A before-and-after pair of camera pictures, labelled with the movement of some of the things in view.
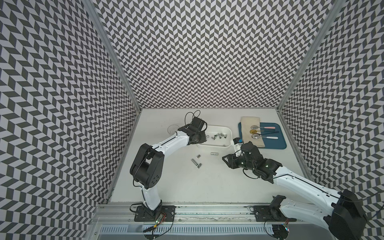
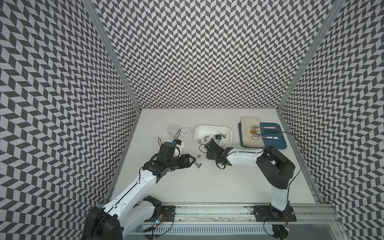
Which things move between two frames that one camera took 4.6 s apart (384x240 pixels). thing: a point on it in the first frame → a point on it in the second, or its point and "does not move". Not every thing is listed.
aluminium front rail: x=185 y=212 does not move
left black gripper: x=203 y=137 → x=185 y=161
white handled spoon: x=257 y=136 does not move
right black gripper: x=231 y=163 → x=208 y=156
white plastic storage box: x=217 y=136 does not move
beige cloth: x=246 y=122 does not move
